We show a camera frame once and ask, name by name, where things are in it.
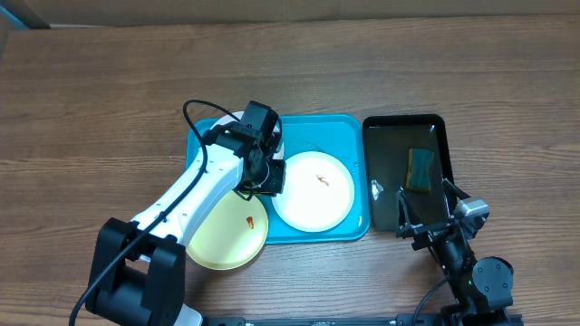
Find pinkish white plate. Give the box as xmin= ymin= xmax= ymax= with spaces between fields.
xmin=211 ymin=111 xmax=285 ymax=159

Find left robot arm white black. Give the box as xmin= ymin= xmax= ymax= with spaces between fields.
xmin=69 ymin=122 xmax=285 ymax=326

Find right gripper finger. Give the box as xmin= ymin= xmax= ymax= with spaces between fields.
xmin=396 ymin=190 xmax=410 ymax=229
xmin=441 ymin=178 xmax=469 ymax=217

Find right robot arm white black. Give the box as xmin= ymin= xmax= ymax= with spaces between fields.
xmin=396 ymin=178 xmax=523 ymax=325

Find white plate with sauce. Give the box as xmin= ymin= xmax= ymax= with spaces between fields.
xmin=272 ymin=151 xmax=355 ymax=233

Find green yellow sponge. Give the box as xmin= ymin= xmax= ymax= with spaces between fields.
xmin=405 ymin=149 xmax=435 ymax=193

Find yellow plate with sauce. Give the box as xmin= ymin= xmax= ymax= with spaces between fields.
xmin=187 ymin=191 xmax=268 ymax=271

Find blue plastic tray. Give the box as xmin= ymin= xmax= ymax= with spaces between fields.
xmin=185 ymin=113 xmax=372 ymax=245

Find black tray with water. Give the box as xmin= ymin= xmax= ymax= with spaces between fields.
xmin=362 ymin=114 xmax=453 ymax=232

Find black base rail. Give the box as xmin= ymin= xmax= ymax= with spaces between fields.
xmin=203 ymin=312 xmax=525 ymax=326

